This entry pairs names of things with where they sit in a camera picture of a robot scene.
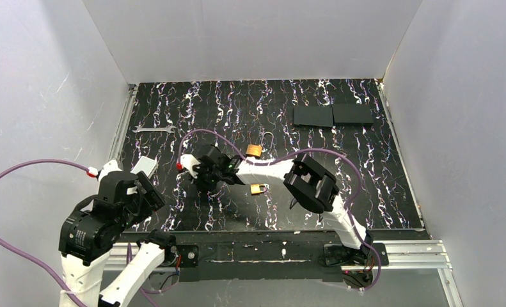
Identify large brass padlock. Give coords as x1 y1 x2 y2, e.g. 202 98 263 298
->
246 131 275 158

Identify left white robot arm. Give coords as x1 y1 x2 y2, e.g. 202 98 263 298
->
58 170 180 306

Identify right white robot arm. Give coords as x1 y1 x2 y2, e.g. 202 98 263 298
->
180 145 371 251

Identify white rectangular box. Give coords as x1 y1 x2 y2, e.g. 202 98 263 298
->
130 156 158 178

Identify small brass padlock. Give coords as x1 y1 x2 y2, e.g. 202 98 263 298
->
250 184 267 195

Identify silver open-end wrench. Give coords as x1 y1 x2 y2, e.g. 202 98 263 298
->
132 125 176 134

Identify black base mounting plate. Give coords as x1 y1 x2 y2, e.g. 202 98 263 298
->
173 230 389 282

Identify black flat box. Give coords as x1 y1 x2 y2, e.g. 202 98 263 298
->
293 104 374 127

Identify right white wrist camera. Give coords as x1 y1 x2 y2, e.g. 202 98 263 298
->
176 153 201 178

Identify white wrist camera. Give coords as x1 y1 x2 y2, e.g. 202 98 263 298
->
86 159 122 182
176 153 201 178

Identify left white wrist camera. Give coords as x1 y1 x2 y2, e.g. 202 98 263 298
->
86 159 122 182

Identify black handled pruning shears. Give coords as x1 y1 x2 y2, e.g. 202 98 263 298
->
289 198 301 210

